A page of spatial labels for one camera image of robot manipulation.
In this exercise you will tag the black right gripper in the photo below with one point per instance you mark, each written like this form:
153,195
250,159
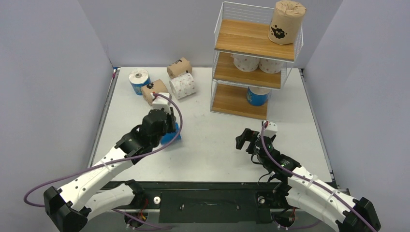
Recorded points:
254,138

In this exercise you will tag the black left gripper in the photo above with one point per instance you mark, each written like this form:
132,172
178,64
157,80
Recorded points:
171,118

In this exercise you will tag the blue paper roll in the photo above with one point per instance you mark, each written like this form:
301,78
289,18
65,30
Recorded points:
258,96
169,136
139,78

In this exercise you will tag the brown paper roll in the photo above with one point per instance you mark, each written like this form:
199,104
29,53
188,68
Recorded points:
157,86
286,21
179,67

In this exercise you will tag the floral white paper roll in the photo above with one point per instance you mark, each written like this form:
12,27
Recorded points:
270,66
183,86
245,63

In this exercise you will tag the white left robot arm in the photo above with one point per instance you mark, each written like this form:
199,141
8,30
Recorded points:
71,206

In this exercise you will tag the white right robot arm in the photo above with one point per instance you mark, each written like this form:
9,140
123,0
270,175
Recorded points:
299,188

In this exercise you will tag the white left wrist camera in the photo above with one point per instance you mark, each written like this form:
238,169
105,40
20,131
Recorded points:
160,103

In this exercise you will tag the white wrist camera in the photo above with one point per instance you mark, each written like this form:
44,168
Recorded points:
269,128
160,103

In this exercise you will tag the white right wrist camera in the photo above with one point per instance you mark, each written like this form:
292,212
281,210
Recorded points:
269,128

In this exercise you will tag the white wire wooden shelf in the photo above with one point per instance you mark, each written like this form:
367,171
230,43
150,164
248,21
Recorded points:
243,29

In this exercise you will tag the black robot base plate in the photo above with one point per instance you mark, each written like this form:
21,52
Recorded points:
210,202

